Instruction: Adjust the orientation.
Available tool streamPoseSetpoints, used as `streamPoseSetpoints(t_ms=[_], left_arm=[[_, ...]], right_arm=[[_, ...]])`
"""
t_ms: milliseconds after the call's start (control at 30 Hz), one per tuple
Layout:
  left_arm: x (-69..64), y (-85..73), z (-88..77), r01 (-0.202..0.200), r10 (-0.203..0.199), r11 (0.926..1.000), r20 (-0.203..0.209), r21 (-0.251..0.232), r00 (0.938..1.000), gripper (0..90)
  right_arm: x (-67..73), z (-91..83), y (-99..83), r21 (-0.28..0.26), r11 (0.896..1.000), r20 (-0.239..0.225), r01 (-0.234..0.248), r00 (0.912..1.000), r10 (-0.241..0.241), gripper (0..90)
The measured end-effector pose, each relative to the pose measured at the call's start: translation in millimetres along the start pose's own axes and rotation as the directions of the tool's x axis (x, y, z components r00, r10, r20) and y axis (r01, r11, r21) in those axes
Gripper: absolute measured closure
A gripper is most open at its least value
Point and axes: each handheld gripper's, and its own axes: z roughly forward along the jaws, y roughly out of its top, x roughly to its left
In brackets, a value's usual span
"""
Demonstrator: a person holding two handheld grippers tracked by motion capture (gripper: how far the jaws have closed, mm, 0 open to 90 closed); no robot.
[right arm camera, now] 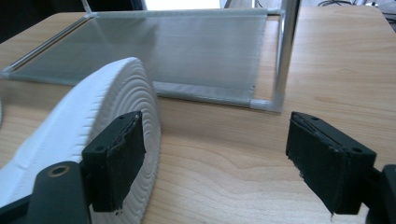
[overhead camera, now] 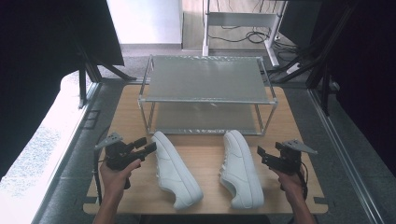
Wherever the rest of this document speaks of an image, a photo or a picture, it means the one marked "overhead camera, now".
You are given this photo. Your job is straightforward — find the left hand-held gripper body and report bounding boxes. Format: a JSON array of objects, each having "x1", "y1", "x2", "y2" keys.
[{"x1": 93, "y1": 132, "x2": 142, "y2": 190}]

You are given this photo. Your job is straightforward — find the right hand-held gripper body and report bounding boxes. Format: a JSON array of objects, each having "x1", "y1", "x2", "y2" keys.
[{"x1": 275, "y1": 138, "x2": 318, "y2": 175}]

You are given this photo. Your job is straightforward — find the white sneaker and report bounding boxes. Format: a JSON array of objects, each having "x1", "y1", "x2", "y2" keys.
[
  {"x1": 219, "y1": 129, "x2": 265, "y2": 210},
  {"x1": 151, "y1": 131, "x2": 205, "y2": 210}
]

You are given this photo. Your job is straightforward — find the two-tier metal shoe rack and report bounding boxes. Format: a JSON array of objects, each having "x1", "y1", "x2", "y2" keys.
[{"x1": 137, "y1": 54, "x2": 278, "y2": 136}]

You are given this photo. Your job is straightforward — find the person's right hand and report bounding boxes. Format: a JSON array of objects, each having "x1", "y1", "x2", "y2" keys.
[{"x1": 270, "y1": 167, "x2": 308, "y2": 206}]

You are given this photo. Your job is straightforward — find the person's left hand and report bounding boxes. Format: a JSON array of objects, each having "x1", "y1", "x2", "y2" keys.
[{"x1": 99, "y1": 158, "x2": 142, "y2": 203}]

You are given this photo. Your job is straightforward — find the black metal stand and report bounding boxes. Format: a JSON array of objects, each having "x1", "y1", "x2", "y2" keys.
[
  {"x1": 74, "y1": 38, "x2": 138, "y2": 110},
  {"x1": 267, "y1": 6, "x2": 358, "y2": 117}
]

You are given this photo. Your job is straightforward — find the white power strip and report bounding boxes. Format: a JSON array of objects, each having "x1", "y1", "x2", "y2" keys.
[{"x1": 285, "y1": 62, "x2": 302, "y2": 76}]

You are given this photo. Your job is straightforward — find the dark curtain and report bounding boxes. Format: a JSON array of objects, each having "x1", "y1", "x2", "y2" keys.
[
  {"x1": 0, "y1": 0, "x2": 125, "y2": 181},
  {"x1": 311, "y1": 0, "x2": 396, "y2": 176}
]

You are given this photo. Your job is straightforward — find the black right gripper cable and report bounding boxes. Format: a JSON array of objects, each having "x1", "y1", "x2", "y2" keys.
[{"x1": 297, "y1": 161, "x2": 310, "y2": 201}]

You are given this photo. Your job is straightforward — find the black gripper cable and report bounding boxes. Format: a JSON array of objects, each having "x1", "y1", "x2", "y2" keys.
[
  {"x1": 92, "y1": 124, "x2": 110, "y2": 205},
  {"x1": 297, "y1": 161, "x2": 310, "y2": 201}
]

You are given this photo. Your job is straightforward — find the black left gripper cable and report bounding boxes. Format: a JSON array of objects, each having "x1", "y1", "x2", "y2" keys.
[{"x1": 92, "y1": 124, "x2": 110, "y2": 205}]

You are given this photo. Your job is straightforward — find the black floor cables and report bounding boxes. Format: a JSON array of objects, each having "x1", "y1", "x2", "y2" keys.
[{"x1": 207, "y1": 26, "x2": 273, "y2": 45}]

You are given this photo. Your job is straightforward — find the white desk frame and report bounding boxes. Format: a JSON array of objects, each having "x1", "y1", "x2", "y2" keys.
[{"x1": 201, "y1": 0, "x2": 289, "y2": 68}]

